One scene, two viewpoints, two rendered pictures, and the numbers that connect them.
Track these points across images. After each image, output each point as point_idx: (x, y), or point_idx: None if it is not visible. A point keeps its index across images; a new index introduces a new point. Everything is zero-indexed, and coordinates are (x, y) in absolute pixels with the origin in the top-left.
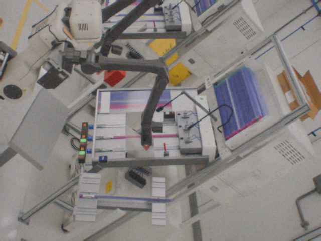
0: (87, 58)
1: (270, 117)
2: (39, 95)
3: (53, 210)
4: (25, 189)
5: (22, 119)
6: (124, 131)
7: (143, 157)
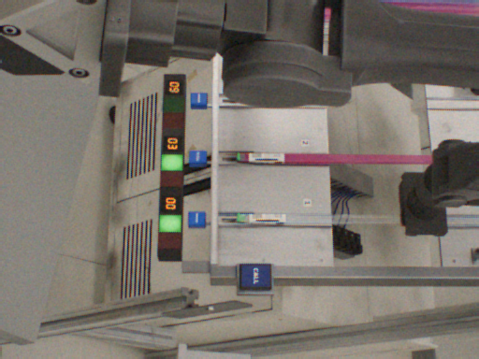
0: (272, 33)
1: None
2: None
3: (72, 276)
4: None
5: None
6: (324, 133)
7: (403, 266)
